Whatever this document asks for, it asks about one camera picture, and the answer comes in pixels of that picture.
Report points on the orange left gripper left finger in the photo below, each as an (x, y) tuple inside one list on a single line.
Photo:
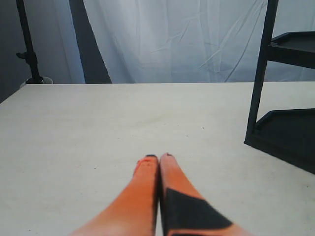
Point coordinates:
[(134, 211)]

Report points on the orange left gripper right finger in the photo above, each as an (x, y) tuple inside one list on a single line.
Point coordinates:
[(184, 211)]

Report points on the black tiered hook rack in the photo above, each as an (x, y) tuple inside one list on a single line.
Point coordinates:
[(288, 135)]

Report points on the white backdrop curtain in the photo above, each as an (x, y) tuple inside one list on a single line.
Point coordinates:
[(153, 41)]

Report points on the black light stand pole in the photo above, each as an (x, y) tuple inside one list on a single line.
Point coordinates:
[(29, 56)]

